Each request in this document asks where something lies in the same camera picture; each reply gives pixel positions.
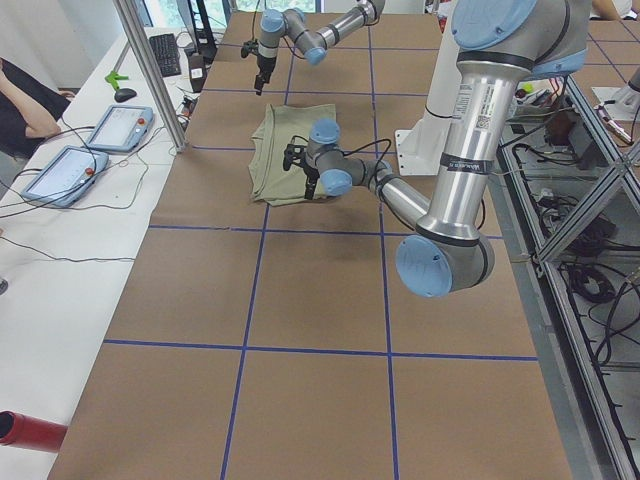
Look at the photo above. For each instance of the near blue teach pendant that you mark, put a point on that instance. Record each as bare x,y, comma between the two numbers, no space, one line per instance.
66,177

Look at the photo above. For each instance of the blue teach pendant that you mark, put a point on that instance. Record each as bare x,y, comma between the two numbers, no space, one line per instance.
121,128
66,177

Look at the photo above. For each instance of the seated person in black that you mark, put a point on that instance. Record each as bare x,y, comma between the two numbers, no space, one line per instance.
30,111

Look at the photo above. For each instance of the far blue teach pendant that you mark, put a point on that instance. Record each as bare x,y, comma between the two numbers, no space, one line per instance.
121,128

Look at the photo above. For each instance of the olive green long-sleeve shirt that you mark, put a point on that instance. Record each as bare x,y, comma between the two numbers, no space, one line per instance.
270,182

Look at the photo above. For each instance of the black keyboard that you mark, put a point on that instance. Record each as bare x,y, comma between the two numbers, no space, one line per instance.
166,53

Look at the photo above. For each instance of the green plastic tool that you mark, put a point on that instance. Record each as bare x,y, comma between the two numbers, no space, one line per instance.
113,79

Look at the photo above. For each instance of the black computer mouse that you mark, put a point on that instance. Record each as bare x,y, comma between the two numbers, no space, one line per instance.
122,95

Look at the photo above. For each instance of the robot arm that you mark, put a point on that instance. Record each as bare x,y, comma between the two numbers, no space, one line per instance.
312,44
501,44

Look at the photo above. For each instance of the aluminium frame pillar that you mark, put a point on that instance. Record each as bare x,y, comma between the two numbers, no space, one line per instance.
138,41

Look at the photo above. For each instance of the red cylinder bottle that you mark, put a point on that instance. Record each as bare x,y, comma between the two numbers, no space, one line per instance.
27,432

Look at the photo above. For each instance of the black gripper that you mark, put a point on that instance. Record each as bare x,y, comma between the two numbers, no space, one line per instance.
311,175
262,66

